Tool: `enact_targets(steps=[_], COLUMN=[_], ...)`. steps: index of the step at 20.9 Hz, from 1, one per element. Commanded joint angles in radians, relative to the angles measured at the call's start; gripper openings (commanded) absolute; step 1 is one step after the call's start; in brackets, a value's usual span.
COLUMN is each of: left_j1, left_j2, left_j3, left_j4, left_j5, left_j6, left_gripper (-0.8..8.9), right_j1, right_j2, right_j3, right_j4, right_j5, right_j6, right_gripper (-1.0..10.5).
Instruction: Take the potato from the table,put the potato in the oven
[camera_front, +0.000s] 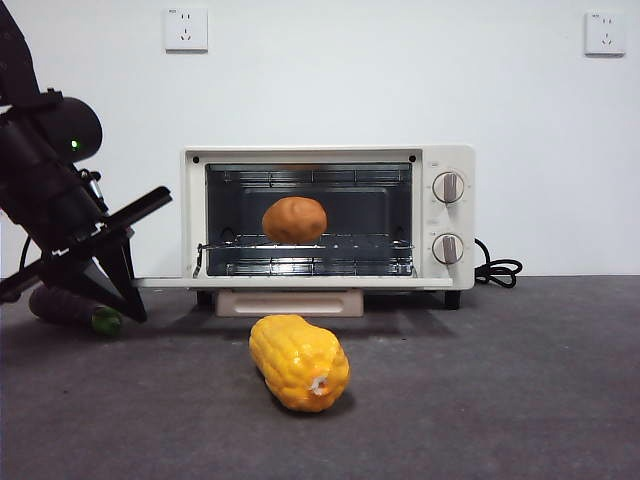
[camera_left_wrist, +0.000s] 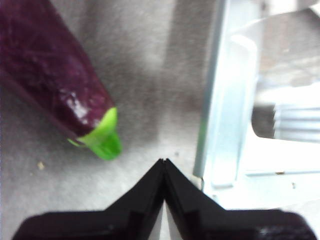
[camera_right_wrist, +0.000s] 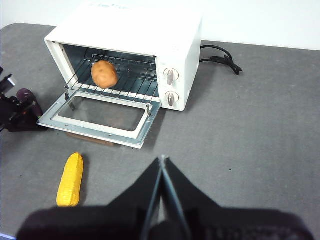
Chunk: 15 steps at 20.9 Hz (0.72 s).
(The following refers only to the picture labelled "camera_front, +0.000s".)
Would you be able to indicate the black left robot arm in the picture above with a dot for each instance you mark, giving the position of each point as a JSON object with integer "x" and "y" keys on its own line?
{"x": 35, "y": 165}

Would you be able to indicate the brown toy potato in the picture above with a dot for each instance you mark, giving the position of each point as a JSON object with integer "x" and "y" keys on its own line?
{"x": 295, "y": 220}

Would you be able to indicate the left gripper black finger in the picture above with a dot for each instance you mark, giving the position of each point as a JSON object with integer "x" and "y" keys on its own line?
{"x": 90, "y": 290}
{"x": 127, "y": 280}

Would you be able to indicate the purple toy eggplant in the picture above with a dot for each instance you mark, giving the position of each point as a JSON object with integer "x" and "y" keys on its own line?
{"x": 107, "y": 322}

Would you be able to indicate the cream toaster oven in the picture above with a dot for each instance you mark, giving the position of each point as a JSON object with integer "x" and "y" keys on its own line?
{"x": 450, "y": 280}

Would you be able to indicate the cream oven knob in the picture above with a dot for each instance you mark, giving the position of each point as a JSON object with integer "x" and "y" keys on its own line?
{"x": 448, "y": 249}
{"x": 448, "y": 188}

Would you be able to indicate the white wall socket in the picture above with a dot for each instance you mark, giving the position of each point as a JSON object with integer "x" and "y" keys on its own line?
{"x": 605, "y": 34}
{"x": 186, "y": 30}

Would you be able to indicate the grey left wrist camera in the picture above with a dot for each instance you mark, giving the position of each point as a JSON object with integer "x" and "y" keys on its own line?
{"x": 97, "y": 195}

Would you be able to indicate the yellow toy corn cob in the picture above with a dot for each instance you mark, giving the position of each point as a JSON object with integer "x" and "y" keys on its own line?
{"x": 295, "y": 360}

